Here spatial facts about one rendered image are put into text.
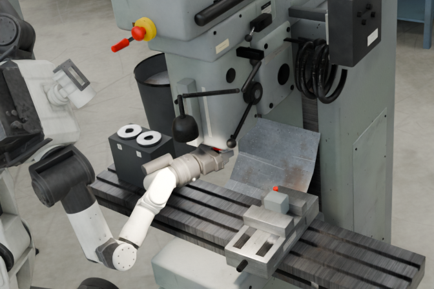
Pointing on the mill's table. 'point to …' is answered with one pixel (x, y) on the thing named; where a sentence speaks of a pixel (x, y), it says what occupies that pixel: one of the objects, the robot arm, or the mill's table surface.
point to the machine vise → (284, 244)
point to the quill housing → (224, 122)
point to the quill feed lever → (252, 94)
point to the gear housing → (218, 33)
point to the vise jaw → (268, 220)
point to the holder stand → (137, 151)
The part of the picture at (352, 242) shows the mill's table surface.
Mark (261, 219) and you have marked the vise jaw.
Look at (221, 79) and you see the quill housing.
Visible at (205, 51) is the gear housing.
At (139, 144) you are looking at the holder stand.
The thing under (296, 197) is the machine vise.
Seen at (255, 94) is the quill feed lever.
